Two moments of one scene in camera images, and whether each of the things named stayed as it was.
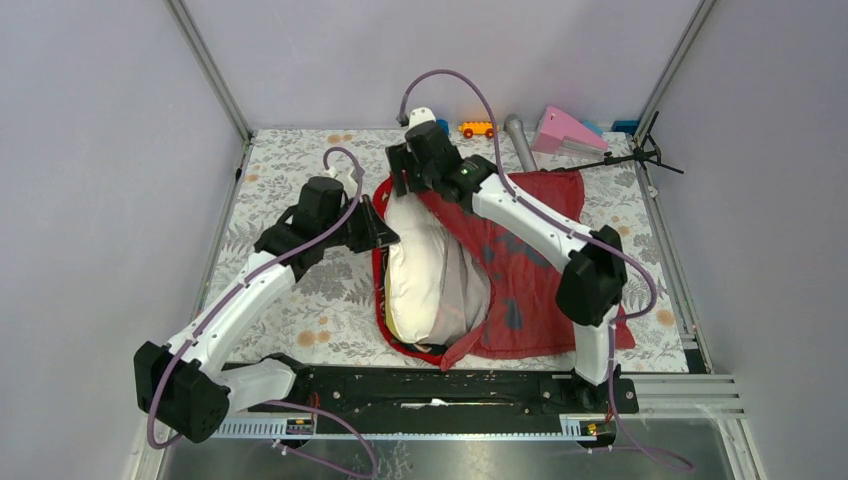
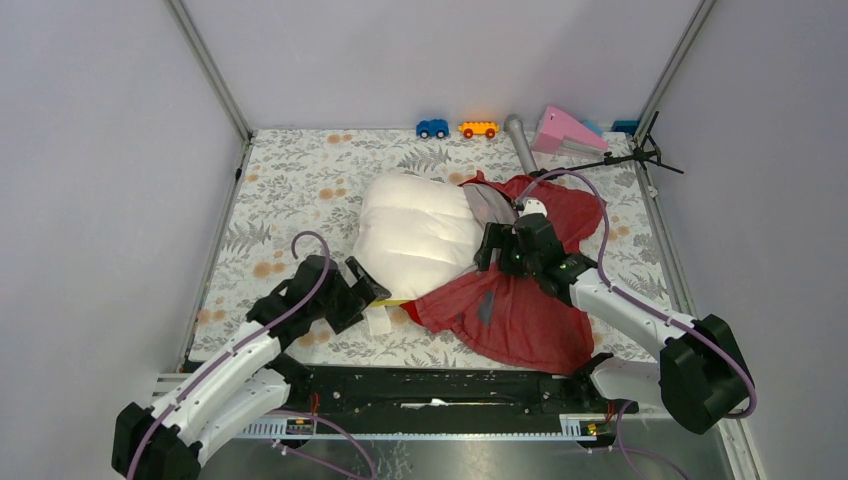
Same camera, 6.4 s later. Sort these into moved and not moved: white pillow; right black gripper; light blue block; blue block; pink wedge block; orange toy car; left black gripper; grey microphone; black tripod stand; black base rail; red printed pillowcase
Moved: right black gripper; red printed pillowcase; white pillow; left black gripper
Not moved: orange toy car; blue block; pink wedge block; light blue block; black base rail; black tripod stand; grey microphone
